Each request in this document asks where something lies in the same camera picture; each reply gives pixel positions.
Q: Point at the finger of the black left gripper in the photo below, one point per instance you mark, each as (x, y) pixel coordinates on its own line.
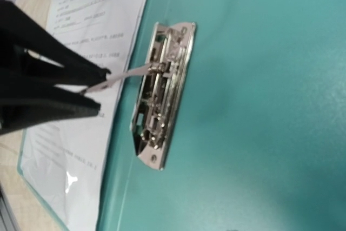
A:
(28, 50)
(26, 102)

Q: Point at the printed paper sheet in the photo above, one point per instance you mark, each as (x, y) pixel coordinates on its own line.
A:
(63, 161)

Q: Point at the metal folder clip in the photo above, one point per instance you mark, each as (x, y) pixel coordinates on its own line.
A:
(161, 83)

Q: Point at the dark green folder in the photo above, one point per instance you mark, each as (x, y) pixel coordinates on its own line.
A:
(259, 136)

